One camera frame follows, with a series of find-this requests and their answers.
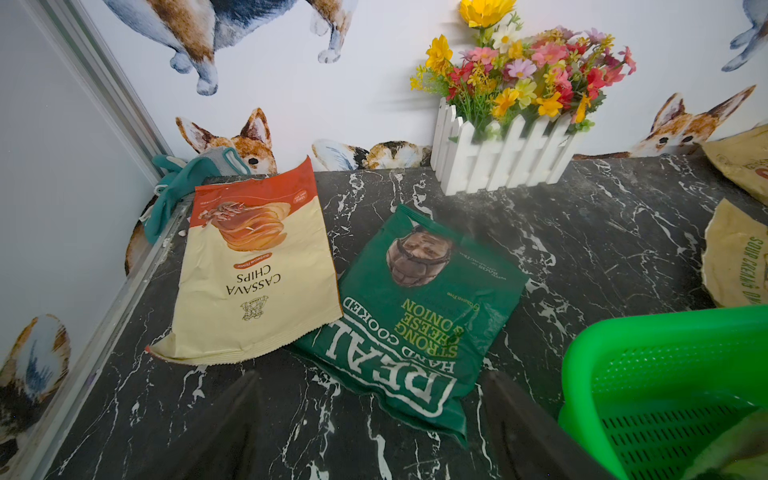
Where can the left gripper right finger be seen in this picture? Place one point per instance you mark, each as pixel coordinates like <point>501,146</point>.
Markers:
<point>527,441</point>

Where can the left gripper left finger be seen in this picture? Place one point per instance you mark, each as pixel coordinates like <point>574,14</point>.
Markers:
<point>222,443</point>

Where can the dark green REAL chips bag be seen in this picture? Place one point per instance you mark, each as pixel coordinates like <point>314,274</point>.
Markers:
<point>421,307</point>

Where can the cassava chips bag red cream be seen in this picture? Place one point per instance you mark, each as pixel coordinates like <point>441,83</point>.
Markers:
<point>257,272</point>

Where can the green white chips bag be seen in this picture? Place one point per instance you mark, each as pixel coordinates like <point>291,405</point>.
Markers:
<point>738,453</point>

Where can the tan red CHIPS bag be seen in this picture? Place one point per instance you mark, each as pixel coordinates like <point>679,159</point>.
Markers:
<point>742,159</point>

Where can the green plastic basket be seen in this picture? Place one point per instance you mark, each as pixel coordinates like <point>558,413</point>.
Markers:
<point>645,395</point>

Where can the tan sour cream chips bag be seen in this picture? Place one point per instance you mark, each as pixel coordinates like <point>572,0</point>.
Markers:
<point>734,262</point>

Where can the teal cloth in corner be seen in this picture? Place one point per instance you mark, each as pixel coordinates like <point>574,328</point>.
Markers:
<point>181,178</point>

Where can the white picket fence flower box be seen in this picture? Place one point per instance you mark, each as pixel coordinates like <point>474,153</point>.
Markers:
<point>513,109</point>

